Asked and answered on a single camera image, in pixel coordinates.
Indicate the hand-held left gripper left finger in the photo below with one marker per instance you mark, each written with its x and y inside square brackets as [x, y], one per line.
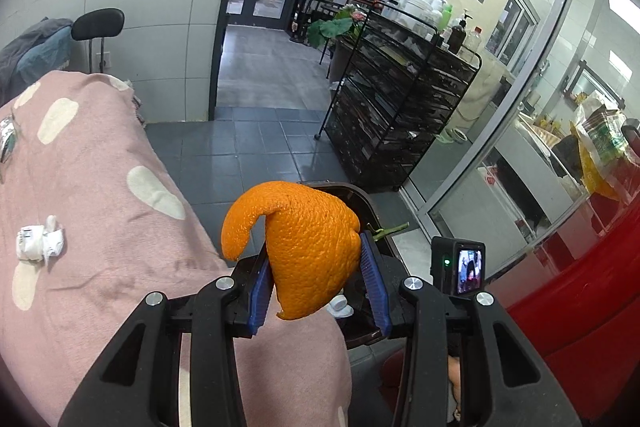
[260, 293]

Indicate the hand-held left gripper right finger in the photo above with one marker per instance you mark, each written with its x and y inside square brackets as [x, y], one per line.
[375, 279]

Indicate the orange peel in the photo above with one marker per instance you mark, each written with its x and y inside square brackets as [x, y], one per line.
[305, 247]

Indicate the dark brown trash bin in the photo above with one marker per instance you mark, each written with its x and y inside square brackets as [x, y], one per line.
[355, 202]

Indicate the white bottle cap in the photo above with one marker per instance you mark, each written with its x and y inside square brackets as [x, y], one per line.
[340, 306]

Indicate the green stem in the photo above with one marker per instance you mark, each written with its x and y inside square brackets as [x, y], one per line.
[392, 230]

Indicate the white bowl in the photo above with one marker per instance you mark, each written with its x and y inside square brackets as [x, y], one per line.
[456, 136]

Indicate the pink spotted blanket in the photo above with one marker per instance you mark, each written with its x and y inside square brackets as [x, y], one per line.
[100, 207]

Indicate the yellow and green bag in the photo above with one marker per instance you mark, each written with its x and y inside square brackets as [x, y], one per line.
[597, 147]

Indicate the clear bottle with red cap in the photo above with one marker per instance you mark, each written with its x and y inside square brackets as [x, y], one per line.
[474, 43]

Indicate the white crumpled wrapper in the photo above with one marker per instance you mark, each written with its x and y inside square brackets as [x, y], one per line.
[37, 244]

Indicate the dark pump bottle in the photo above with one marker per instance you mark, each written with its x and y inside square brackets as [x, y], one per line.
[459, 37]

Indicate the green bottle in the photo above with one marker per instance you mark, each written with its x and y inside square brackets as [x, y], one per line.
[446, 18]

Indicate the white pump bottle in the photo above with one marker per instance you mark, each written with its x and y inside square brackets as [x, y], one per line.
[436, 14]

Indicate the green leafy plant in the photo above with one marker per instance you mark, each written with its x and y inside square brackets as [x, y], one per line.
[332, 29]

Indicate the black metal table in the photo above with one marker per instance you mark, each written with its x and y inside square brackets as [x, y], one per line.
[320, 2]

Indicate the silver foil wrapper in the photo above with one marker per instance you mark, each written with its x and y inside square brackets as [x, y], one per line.
[7, 139]

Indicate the black chair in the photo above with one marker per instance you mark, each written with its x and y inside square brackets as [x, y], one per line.
[97, 23]

